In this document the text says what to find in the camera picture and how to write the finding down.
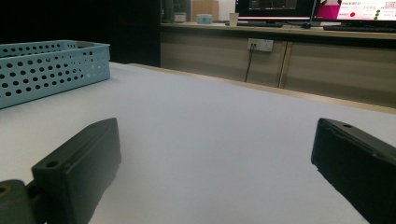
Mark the long beige cabinet desk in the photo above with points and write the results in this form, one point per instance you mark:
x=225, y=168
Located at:
x=327, y=68

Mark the white paper cup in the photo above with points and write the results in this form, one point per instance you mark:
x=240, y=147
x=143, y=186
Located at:
x=233, y=19

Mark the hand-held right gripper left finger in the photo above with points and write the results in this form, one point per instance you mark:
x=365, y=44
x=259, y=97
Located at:
x=77, y=168

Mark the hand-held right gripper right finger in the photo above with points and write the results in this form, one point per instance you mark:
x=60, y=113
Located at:
x=358, y=168

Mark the black curtain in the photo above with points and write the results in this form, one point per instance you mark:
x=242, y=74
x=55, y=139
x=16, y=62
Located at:
x=77, y=21

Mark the computer monitor dark screen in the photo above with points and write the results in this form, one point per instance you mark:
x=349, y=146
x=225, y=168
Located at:
x=274, y=7

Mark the brown cardboard box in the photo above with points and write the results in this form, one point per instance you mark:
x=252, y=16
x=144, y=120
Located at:
x=205, y=6

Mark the white wall socket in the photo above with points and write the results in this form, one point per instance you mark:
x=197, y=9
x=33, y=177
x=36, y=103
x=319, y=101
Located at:
x=261, y=45

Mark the potted plant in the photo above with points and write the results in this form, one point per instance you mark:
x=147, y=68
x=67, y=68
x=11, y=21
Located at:
x=180, y=15

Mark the small teal box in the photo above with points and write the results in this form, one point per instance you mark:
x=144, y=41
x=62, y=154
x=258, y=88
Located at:
x=204, y=19

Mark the black keyboard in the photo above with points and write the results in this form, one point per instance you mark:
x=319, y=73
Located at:
x=358, y=29
x=255, y=24

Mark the light blue perforated plastic basket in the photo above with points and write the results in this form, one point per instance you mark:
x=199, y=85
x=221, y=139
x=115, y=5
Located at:
x=46, y=74

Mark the computer monitor pink screen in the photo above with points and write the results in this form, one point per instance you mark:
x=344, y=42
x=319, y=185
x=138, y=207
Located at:
x=358, y=9

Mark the black computer mouse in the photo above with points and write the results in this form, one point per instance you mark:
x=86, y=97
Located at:
x=306, y=25

